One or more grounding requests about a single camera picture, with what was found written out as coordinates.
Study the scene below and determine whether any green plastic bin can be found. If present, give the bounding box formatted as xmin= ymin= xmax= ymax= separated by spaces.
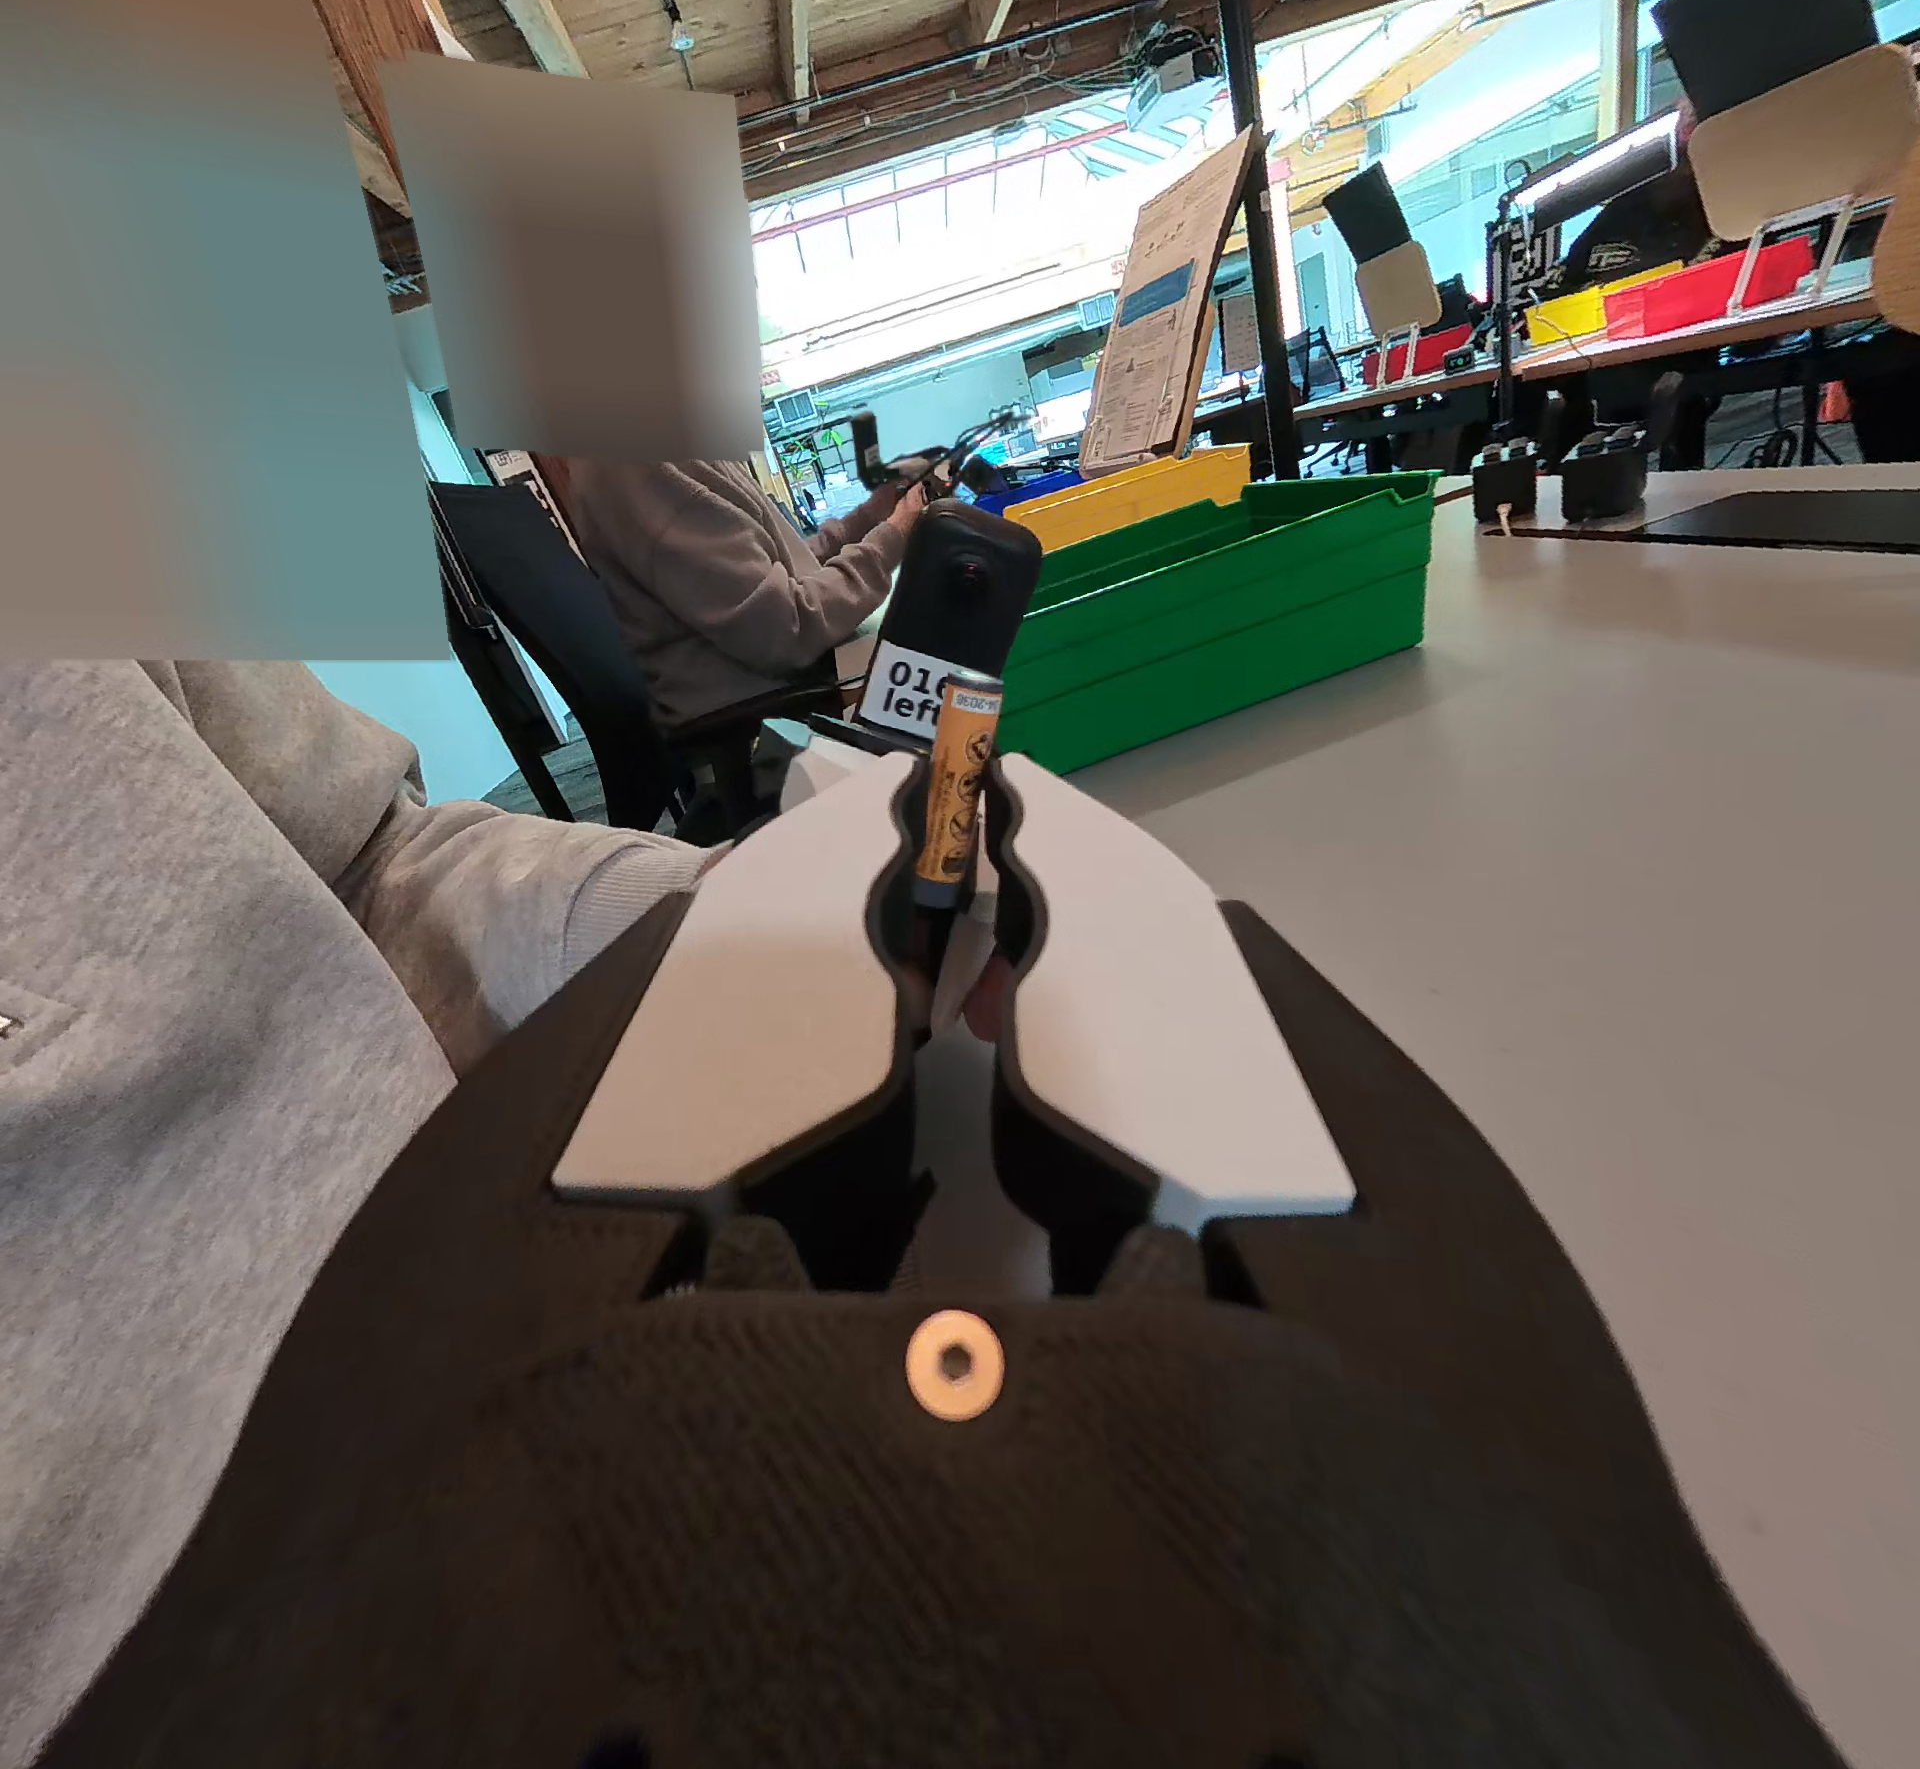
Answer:
xmin=991 ymin=468 xmax=1442 ymax=779

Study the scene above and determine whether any black steel pole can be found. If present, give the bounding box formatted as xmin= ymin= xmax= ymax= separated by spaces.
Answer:
xmin=1201 ymin=0 xmax=1302 ymax=480

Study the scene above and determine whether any white ceiling projector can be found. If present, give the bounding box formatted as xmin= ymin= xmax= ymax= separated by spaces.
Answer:
xmin=1124 ymin=28 xmax=1224 ymax=137

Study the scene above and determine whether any black monitor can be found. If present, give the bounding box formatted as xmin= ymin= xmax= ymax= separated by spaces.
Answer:
xmin=1501 ymin=111 xmax=1683 ymax=240

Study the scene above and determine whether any red plastic bin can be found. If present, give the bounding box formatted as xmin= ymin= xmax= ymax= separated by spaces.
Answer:
xmin=1602 ymin=236 xmax=1819 ymax=340
xmin=1362 ymin=321 xmax=1481 ymax=386

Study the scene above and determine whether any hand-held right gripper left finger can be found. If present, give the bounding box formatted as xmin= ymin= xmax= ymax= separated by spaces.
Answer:
xmin=550 ymin=748 xmax=918 ymax=1212

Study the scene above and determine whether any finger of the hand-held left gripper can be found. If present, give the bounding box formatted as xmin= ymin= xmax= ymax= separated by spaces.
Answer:
xmin=780 ymin=730 xmax=909 ymax=819

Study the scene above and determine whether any person's left forearm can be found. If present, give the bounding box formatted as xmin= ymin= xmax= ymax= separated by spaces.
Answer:
xmin=337 ymin=795 xmax=739 ymax=1073

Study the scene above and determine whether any black office chair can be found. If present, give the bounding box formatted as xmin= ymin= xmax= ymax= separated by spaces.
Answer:
xmin=427 ymin=478 xmax=843 ymax=841

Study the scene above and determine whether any orange battery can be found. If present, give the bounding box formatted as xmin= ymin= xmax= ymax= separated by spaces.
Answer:
xmin=907 ymin=671 xmax=1009 ymax=918

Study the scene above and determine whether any long wooden desk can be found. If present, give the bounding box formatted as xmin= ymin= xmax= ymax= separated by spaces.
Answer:
xmin=1291 ymin=291 xmax=1920 ymax=418

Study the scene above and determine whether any person's grey hoodie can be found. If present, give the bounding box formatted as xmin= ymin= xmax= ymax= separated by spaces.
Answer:
xmin=0 ymin=659 xmax=470 ymax=1769

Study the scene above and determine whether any yellow plastic bin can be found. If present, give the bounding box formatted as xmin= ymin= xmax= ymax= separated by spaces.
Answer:
xmin=1523 ymin=276 xmax=1669 ymax=348
xmin=1002 ymin=445 xmax=1254 ymax=557

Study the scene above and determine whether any black table mat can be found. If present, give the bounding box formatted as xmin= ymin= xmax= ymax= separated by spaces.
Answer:
xmin=1507 ymin=490 xmax=1920 ymax=557

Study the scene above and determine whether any cardboard document stand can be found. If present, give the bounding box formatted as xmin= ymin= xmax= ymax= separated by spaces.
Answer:
xmin=1081 ymin=123 xmax=1279 ymax=478

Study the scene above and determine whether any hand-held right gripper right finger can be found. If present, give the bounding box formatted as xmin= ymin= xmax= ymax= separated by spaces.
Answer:
xmin=982 ymin=748 xmax=1362 ymax=1239

